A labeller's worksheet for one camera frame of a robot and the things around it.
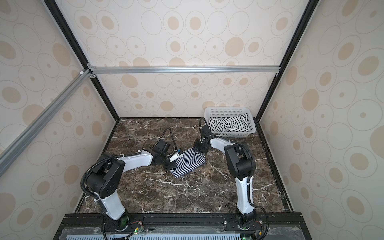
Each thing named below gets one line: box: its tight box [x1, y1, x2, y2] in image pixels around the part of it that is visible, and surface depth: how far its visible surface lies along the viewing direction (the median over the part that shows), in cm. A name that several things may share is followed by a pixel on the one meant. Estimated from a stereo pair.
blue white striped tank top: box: [169, 148, 206, 179], surface depth 94 cm
